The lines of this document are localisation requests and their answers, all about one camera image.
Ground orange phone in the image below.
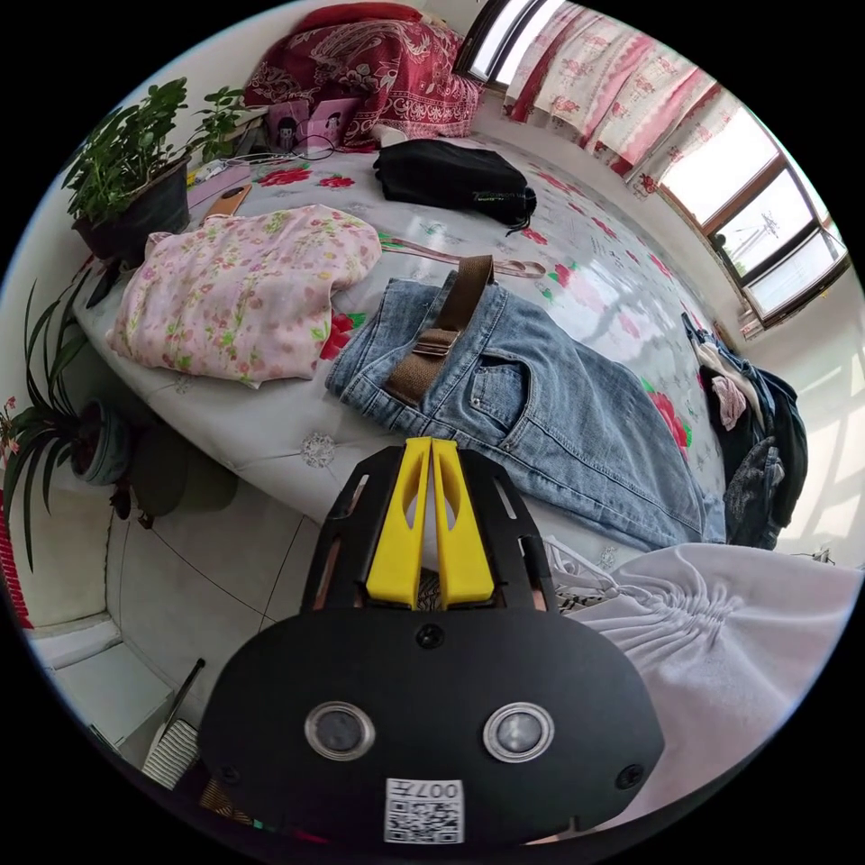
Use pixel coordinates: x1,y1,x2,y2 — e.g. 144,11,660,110
205,183,253,220

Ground window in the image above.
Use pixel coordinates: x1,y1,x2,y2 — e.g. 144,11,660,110
659,101,852,331

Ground floral curtain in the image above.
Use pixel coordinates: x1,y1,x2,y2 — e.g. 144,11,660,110
501,0,719,194

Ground pink box with cartoon print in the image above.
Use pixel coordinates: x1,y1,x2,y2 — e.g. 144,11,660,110
264,96,363,155

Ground long-leaved plant in grey pot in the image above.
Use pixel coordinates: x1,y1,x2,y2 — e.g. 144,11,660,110
0,267,133,572

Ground pile of clothes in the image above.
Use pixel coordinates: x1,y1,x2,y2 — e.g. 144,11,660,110
680,312,809,550

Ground leafy plant in black pot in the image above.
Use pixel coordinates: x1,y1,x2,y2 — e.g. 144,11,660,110
60,77,252,261

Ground blue jeans with brown belt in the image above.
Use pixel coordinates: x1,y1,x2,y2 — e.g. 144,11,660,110
324,254,728,552

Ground bed with floral sheet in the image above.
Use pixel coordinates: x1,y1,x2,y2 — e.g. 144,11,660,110
71,128,744,576

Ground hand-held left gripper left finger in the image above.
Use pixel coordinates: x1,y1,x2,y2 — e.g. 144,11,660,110
366,437,433,605

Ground pink book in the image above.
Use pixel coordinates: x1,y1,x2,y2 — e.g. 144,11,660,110
187,166,255,209

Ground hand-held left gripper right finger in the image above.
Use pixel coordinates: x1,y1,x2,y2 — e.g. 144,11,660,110
432,437,496,608

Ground pink floral garment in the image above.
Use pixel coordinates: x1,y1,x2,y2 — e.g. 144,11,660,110
106,205,384,390

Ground black garment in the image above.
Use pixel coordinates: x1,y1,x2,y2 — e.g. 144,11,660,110
372,139,538,237

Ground pink strap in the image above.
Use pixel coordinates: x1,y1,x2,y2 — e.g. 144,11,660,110
381,236,547,279

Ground red patterned blanket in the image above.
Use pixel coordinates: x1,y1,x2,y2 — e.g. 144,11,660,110
242,5,485,154

